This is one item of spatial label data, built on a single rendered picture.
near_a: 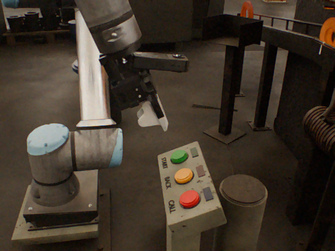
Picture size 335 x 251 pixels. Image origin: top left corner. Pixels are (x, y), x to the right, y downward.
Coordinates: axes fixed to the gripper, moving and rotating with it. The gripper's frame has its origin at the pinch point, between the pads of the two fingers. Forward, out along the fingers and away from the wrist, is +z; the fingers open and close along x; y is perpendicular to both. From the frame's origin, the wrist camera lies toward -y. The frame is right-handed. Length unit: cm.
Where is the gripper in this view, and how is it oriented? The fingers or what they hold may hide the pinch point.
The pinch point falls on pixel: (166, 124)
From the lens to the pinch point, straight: 71.0
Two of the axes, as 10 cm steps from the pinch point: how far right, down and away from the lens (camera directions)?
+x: 1.3, 4.7, -8.7
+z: 3.4, 8.1, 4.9
